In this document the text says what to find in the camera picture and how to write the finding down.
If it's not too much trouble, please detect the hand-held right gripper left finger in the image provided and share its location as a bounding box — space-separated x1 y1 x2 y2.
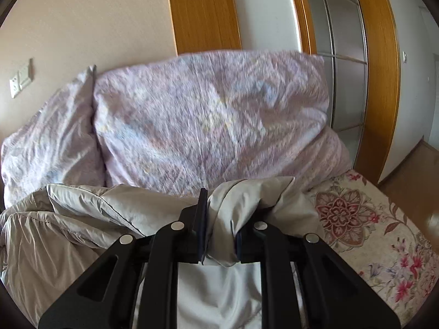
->
38 188 209 329

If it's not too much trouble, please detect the white wall switch panel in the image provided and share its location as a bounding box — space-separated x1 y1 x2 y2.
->
10 58 34 99

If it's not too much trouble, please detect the floral bed sheet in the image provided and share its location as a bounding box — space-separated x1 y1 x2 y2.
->
302 171 439 329

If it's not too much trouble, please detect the lilac floral duvet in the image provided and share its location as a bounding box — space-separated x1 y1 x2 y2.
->
93 51 353 197

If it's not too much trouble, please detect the wooden white furniture frame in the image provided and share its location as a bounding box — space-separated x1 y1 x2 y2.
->
286 0 402 184

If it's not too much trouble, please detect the wooden wall panel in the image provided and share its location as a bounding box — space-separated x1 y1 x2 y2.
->
167 0 243 56

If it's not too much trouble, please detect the frosted glass door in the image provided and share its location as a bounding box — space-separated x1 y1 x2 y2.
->
301 0 370 141

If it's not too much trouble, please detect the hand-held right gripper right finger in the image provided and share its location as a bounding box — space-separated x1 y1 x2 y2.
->
235 222 402 329

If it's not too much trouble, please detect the light grey padded jacket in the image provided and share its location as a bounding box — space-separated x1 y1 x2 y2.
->
0 177 330 329

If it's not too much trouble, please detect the lilac floral pillow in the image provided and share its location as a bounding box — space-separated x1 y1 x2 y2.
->
1 65 105 207

